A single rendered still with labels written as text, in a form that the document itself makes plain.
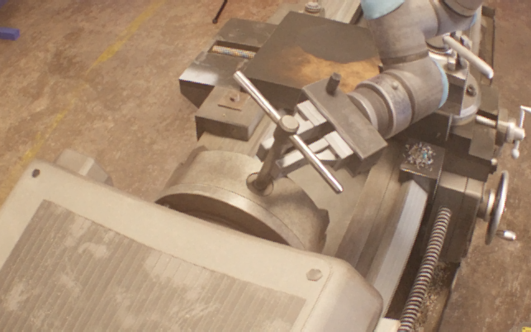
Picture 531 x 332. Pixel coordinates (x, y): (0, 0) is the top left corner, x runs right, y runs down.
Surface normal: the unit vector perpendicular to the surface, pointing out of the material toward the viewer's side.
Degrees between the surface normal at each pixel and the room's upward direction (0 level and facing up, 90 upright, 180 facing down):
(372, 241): 0
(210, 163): 16
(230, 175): 1
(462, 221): 90
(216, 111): 0
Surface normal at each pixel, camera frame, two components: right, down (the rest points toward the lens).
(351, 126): 0.25, -0.58
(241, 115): -0.02, -0.71
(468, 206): -0.37, 0.66
